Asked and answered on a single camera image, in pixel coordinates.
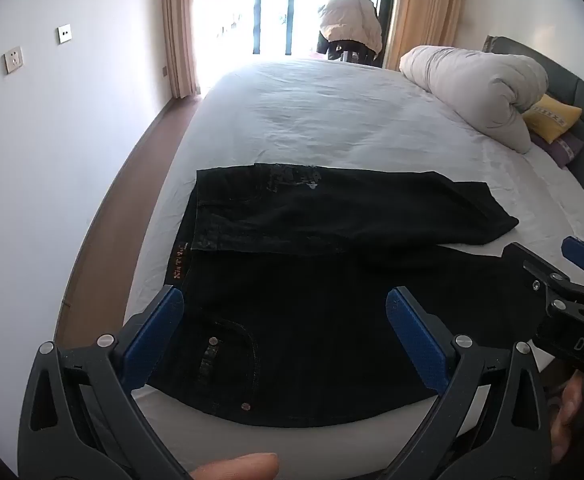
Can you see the glass balcony door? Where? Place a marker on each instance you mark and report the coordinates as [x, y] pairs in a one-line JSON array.
[[272, 5]]

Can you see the beige jacket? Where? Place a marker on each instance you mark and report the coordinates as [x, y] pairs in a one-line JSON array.
[[352, 17]]

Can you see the black pants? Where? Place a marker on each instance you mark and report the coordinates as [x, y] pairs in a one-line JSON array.
[[322, 280]]

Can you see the person's left hand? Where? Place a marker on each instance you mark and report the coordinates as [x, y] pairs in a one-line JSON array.
[[244, 467]]

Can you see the yellow pillow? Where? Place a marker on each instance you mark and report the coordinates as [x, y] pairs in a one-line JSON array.
[[554, 116]]

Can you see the white wall socket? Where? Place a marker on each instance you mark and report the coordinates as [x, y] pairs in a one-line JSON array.
[[14, 60]]

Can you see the bed with white sheet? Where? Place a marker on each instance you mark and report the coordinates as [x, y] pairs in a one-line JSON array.
[[322, 110]]

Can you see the dark chair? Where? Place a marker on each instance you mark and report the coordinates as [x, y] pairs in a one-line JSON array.
[[344, 50]]

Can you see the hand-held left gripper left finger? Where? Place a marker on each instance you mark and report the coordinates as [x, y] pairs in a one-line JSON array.
[[155, 332]]

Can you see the person's right hand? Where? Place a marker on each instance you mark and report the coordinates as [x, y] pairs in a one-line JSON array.
[[566, 412]]

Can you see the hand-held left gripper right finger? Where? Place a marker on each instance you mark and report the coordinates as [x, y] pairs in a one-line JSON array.
[[414, 335]]

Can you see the rolled beige duvet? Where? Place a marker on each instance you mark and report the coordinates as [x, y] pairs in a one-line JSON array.
[[477, 87]]

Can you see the purple pillow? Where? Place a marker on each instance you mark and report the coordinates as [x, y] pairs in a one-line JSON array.
[[564, 149]]

